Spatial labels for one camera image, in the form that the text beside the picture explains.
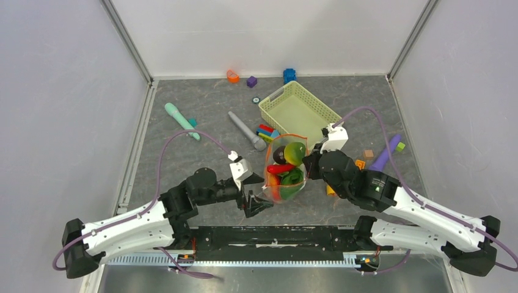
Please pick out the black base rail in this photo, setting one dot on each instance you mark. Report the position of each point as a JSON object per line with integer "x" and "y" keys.
{"x": 273, "y": 243}

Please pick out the dark green round fruit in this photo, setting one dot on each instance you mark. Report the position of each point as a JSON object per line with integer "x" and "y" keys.
{"x": 294, "y": 152}

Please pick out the red chili pepper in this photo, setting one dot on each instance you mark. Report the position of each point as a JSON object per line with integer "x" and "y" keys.
{"x": 277, "y": 169}

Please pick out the mint green toy pen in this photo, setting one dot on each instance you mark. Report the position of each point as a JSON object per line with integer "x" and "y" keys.
{"x": 173, "y": 111}

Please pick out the multicolour brick block stack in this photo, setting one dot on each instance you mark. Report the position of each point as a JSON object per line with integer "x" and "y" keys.
{"x": 267, "y": 133}

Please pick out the purple cylinder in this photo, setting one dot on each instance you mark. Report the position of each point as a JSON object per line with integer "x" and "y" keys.
{"x": 382, "y": 160}

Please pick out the teal small block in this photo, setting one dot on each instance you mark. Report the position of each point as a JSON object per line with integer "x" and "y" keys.
{"x": 193, "y": 122}

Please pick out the yellow arch block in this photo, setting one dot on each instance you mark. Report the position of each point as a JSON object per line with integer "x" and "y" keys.
{"x": 330, "y": 192}

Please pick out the orange semicircle block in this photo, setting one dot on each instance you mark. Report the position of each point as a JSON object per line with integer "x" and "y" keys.
{"x": 232, "y": 77}

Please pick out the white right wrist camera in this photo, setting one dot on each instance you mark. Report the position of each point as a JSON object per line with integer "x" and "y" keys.
{"x": 335, "y": 137}

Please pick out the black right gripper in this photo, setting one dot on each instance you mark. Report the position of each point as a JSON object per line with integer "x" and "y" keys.
{"x": 310, "y": 162}

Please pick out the green cube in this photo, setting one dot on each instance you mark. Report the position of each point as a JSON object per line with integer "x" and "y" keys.
{"x": 400, "y": 146}

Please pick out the purple small brick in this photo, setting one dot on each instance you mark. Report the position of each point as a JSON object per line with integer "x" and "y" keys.
{"x": 251, "y": 82}

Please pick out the red orange pepper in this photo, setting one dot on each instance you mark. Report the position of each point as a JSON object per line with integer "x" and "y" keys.
{"x": 273, "y": 187}

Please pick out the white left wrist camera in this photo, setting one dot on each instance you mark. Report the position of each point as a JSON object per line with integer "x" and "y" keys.
{"x": 240, "y": 169}

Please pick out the dark purple plum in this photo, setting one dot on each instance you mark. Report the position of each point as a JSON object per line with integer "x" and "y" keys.
{"x": 279, "y": 156}

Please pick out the grey toy microphone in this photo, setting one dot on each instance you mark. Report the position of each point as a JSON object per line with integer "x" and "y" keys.
{"x": 258, "y": 143}

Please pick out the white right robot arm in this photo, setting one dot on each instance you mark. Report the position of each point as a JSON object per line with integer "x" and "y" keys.
{"x": 466, "y": 242}

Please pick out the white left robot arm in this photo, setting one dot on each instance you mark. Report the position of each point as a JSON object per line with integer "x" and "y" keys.
{"x": 161, "y": 223}

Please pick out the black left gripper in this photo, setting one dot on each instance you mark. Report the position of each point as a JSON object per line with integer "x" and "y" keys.
{"x": 255, "y": 204}

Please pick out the clear zip bag orange zipper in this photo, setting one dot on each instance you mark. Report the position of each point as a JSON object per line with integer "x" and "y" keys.
{"x": 283, "y": 140}

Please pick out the pale green perforated basket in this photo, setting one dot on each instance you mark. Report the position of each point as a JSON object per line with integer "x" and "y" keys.
{"x": 292, "y": 109}

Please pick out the orange building brick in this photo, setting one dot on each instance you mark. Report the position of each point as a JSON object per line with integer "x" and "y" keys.
{"x": 360, "y": 164}

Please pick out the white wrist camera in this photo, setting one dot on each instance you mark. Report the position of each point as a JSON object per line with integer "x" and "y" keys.
{"x": 240, "y": 169}
{"x": 335, "y": 137}

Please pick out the blue small brick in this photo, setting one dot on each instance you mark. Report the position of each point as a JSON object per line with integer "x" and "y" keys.
{"x": 289, "y": 74}

